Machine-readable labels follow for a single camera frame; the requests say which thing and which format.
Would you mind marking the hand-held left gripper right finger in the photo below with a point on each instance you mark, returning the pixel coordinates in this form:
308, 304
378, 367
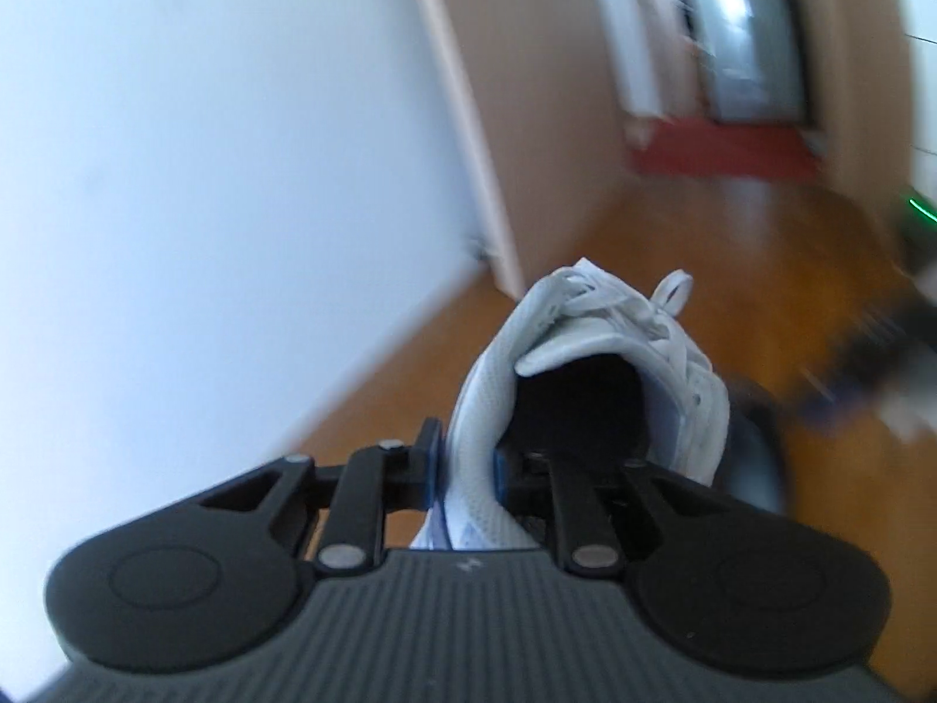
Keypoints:
578, 505

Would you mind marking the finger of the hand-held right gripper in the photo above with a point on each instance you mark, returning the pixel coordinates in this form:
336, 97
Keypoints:
834, 397

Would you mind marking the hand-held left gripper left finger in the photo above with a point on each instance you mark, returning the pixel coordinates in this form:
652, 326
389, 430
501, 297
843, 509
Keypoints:
430, 458

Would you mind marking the metal entrance door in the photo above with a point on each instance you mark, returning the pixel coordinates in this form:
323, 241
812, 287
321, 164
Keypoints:
739, 29

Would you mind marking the wooden door panel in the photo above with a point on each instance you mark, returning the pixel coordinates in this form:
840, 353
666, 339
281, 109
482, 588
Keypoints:
542, 110

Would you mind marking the white door frame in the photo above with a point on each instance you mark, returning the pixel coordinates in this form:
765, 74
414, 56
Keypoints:
622, 29

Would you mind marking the red doormat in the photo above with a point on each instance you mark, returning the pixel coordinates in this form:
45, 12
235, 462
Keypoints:
725, 150

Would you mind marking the navy slipper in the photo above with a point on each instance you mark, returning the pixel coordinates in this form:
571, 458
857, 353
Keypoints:
758, 447

